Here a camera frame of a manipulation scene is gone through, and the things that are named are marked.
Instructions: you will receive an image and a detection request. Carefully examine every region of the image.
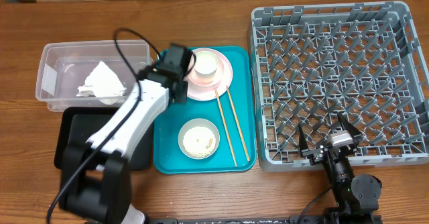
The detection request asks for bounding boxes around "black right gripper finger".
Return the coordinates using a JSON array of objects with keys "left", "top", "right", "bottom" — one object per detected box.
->
[
  {"left": 298, "top": 124, "right": 308, "bottom": 154},
  {"left": 337, "top": 113, "right": 363, "bottom": 140}
]

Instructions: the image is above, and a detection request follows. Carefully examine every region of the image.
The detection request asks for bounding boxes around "grey bowl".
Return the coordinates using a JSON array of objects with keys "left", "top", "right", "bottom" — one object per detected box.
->
[{"left": 178, "top": 118, "right": 221, "bottom": 160}]

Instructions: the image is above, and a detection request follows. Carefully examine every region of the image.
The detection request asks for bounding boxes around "white rice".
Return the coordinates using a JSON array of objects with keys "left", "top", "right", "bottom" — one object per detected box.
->
[{"left": 183, "top": 126, "right": 217, "bottom": 158}]

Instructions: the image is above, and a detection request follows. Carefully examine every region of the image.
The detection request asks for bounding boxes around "white napkin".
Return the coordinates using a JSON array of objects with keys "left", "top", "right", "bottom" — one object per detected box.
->
[{"left": 76, "top": 61, "right": 127, "bottom": 105}]

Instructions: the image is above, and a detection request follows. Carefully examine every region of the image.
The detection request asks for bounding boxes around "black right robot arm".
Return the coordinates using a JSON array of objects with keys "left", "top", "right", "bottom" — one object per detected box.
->
[{"left": 296, "top": 113, "right": 383, "bottom": 224}]

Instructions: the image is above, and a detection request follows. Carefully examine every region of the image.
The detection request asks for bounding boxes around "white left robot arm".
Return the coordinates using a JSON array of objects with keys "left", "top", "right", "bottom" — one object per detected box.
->
[{"left": 52, "top": 66, "right": 190, "bottom": 223}]

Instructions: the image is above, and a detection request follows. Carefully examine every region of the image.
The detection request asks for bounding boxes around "clear plastic waste bin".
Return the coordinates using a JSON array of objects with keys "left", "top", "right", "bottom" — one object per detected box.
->
[{"left": 36, "top": 40, "right": 152, "bottom": 112}]

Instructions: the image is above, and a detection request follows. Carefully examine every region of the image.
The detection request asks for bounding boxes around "large pink plate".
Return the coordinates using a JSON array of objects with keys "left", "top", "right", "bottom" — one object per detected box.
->
[{"left": 186, "top": 48, "right": 233, "bottom": 101}]

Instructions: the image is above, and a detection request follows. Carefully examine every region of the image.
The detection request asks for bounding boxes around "cream cup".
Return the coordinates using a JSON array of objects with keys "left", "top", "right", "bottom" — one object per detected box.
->
[{"left": 194, "top": 51, "right": 219, "bottom": 82}]

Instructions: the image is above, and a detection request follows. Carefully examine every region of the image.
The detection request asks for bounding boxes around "left wooden chopstick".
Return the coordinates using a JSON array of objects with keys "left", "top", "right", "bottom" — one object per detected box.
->
[{"left": 214, "top": 90, "right": 237, "bottom": 167}]

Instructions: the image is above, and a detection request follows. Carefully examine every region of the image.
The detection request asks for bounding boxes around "wooden chopstick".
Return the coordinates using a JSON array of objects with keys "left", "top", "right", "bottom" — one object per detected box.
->
[
  {"left": 227, "top": 87, "right": 250, "bottom": 162},
  {"left": 214, "top": 90, "right": 237, "bottom": 167}
]

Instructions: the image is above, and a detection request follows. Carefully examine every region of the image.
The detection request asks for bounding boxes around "right wooden chopstick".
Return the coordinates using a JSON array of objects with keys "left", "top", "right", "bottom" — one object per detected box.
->
[{"left": 227, "top": 87, "right": 250, "bottom": 162}]

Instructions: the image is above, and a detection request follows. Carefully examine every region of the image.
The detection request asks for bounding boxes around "teal serving tray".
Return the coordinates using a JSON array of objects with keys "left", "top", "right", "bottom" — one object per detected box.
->
[{"left": 153, "top": 46, "right": 257, "bottom": 174}]

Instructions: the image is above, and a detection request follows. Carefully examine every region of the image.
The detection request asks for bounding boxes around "grey dish rack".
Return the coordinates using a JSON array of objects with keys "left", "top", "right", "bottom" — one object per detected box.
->
[{"left": 249, "top": 1, "right": 428, "bottom": 172}]

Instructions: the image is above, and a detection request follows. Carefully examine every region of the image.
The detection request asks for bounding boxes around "black tray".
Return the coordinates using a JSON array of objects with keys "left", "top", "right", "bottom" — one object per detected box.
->
[{"left": 54, "top": 107, "right": 154, "bottom": 170}]

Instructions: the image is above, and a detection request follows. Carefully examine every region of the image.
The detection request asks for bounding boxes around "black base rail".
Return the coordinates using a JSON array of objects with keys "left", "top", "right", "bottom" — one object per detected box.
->
[{"left": 143, "top": 214, "right": 383, "bottom": 224}]

